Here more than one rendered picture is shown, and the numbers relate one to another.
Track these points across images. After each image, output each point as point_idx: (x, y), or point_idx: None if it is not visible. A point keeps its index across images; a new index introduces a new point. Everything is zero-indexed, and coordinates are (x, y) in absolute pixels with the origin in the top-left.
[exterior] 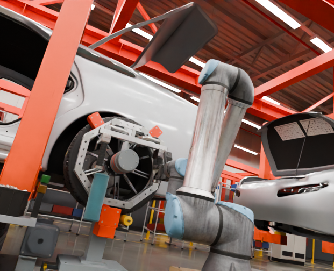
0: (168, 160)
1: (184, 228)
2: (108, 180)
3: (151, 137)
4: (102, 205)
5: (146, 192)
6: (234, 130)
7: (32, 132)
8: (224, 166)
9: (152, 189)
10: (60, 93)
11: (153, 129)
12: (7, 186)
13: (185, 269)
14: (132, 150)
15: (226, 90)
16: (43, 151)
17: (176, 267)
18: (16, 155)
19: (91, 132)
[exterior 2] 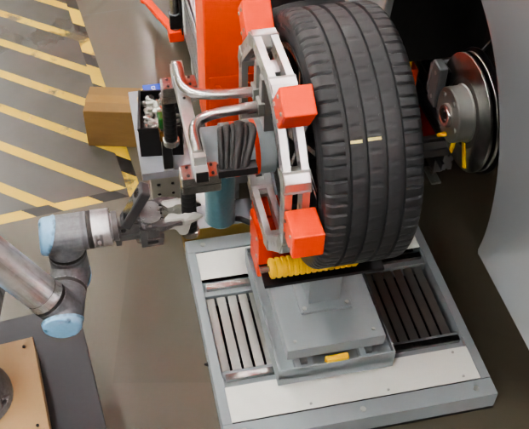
0: (128, 205)
1: None
2: (469, 154)
3: (223, 125)
4: (253, 208)
5: (274, 242)
6: None
7: (198, 21)
8: None
9: (277, 244)
10: None
11: (275, 97)
12: (145, 110)
13: (24, 355)
14: (202, 135)
15: None
16: (204, 63)
17: (25, 344)
18: (198, 54)
19: (241, 49)
